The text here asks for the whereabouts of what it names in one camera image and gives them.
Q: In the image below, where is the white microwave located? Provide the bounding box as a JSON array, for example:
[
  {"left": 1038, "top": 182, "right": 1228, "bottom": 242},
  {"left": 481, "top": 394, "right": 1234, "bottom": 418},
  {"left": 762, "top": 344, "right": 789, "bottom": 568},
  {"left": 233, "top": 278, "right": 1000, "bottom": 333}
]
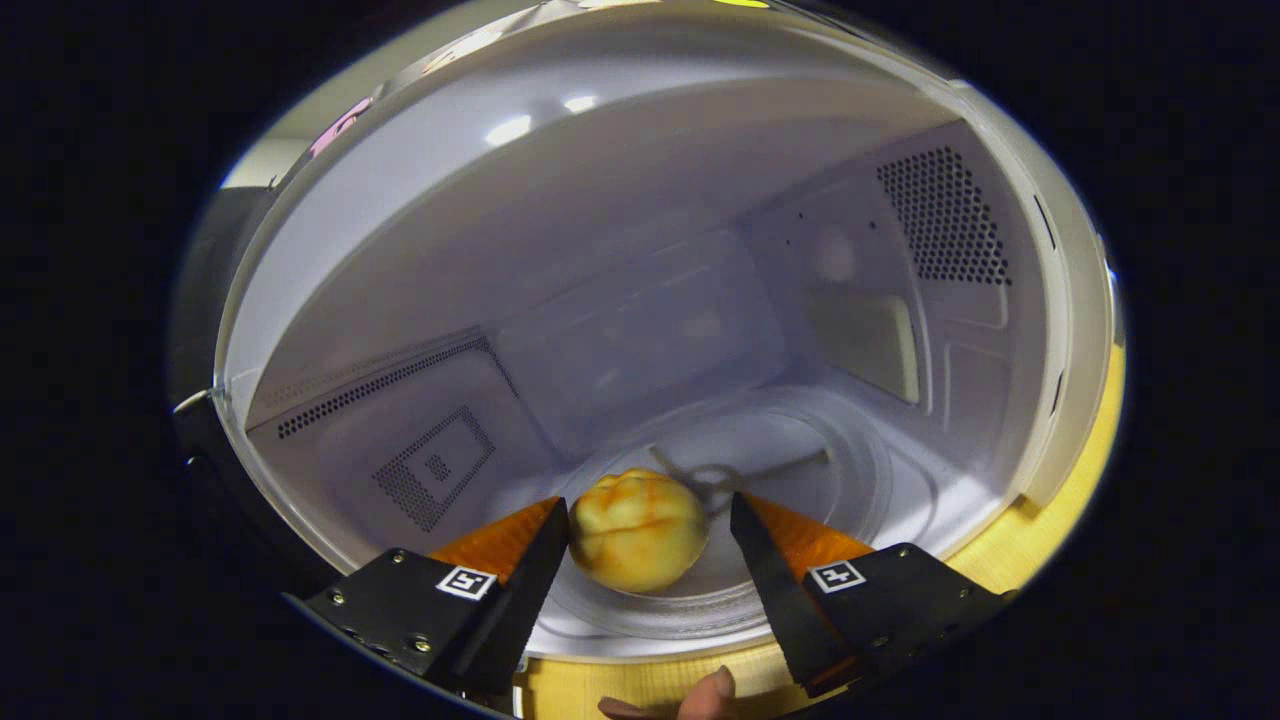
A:
[{"left": 168, "top": 0, "right": 1129, "bottom": 663}]

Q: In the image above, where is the glass microwave turntable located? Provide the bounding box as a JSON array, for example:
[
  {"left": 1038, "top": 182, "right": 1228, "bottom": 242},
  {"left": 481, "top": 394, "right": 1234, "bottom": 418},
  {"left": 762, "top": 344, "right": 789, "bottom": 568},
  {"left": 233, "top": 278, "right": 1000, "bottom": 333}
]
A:
[{"left": 520, "top": 410, "right": 896, "bottom": 641}]

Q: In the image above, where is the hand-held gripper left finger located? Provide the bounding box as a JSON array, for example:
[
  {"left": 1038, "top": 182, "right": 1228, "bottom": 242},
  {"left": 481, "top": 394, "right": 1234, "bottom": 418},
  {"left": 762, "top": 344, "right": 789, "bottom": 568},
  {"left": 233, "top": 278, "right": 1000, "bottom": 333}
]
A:
[{"left": 285, "top": 496, "right": 573, "bottom": 699}]

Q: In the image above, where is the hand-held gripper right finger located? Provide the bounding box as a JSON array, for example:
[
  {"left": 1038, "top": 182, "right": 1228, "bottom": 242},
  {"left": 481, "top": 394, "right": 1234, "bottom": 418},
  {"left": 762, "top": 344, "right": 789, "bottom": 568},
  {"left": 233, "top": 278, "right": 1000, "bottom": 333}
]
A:
[{"left": 728, "top": 490, "right": 1019, "bottom": 699}]

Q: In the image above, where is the golden bread bun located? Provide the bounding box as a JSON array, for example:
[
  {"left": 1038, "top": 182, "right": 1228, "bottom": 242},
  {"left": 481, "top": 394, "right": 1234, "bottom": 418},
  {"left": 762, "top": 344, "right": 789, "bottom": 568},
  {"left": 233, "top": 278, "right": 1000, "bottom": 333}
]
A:
[{"left": 568, "top": 468, "right": 709, "bottom": 595}]

